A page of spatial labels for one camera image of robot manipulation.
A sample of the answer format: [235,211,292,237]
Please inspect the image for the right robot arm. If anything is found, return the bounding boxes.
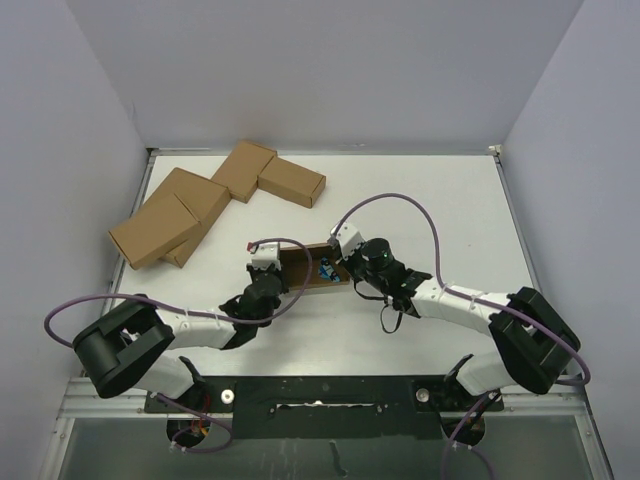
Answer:
[334,238,580,409]

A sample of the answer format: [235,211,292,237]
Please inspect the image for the aluminium table frame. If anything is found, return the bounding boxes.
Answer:
[60,154,608,479]

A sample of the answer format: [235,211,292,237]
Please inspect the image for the folded cardboard box front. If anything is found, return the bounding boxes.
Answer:
[108,194,200,270]

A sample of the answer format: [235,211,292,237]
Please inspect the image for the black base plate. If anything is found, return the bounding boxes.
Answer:
[144,374,504,448]

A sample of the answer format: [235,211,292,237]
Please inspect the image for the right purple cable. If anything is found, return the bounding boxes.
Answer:
[329,193,594,480]

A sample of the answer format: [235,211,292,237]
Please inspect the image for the cardboard box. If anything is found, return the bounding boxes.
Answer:
[258,156,326,209]
[211,140,277,203]
[280,243,351,291]
[108,194,200,270]
[139,168,231,268]

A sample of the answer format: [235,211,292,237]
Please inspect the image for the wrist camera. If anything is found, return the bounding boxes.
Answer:
[248,242,281,271]
[328,222,364,260]

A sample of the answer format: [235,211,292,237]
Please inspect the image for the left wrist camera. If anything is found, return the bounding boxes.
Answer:
[248,242,281,271]

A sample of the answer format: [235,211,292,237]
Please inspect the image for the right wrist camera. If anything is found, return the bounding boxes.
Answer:
[328,222,364,260]

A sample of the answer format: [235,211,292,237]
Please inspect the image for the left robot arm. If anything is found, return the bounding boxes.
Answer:
[72,263,288,411]

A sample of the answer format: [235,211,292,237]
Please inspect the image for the blue toy police car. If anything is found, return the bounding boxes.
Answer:
[318,257,341,283]

